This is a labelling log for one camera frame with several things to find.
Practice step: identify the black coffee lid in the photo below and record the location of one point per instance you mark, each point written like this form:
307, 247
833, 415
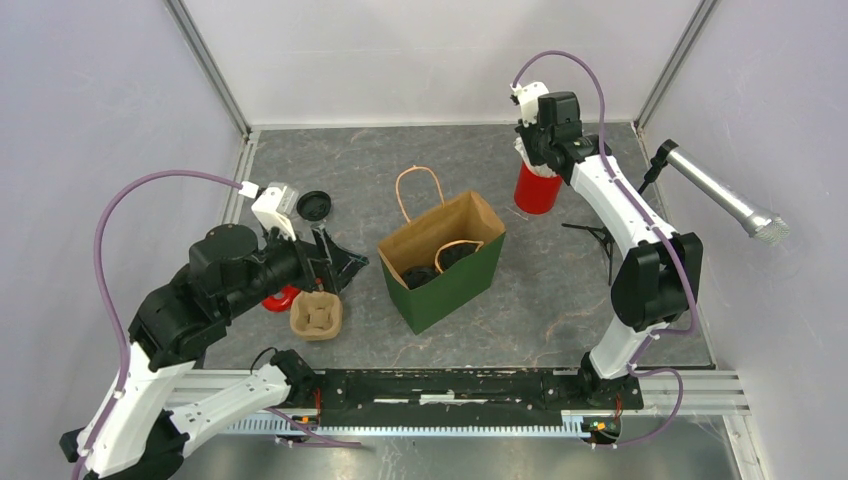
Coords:
314, 206
453, 252
418, 276

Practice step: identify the red plastic clip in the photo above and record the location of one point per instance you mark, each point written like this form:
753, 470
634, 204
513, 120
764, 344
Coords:
281, 301

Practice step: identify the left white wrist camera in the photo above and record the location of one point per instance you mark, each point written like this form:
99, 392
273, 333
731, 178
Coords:
273, 205

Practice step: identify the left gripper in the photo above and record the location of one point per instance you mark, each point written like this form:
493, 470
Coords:
332, 268

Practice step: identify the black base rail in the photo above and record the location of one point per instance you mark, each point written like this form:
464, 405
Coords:
490, 397

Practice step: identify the silver microphone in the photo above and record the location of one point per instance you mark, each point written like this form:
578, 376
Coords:
759, 223

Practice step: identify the green paper bag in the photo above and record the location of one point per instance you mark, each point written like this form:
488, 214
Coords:
467, 216

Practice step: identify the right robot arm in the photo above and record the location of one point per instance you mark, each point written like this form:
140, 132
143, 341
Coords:
659, 276

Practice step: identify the brown cardboard cup carrier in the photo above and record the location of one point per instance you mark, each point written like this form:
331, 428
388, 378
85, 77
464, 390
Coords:
316, 316

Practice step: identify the red cup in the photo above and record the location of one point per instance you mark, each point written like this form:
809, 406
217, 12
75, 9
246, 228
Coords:
535, 194

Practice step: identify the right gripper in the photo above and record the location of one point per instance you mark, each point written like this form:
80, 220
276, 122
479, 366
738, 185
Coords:
527, 133

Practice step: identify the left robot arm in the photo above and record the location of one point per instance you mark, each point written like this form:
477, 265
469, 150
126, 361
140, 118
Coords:
230, 271

